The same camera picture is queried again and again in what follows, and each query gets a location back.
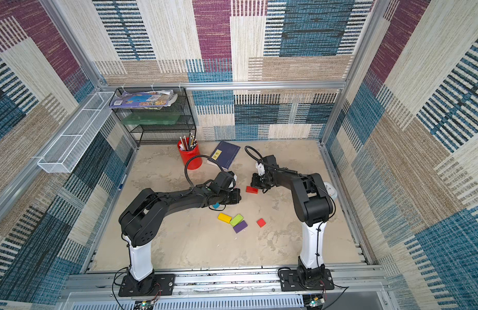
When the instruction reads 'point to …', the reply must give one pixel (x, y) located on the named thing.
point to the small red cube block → (261, 223)
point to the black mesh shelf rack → (161, 134)
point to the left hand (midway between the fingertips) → (244, 198)
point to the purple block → (239, 227)
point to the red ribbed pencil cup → (195, 163)
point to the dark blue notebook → (225, 154)
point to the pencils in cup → (188, 144)
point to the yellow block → (224, 217)
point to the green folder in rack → (151, 118)
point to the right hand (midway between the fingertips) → (254, 187)
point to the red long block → (252, 190)
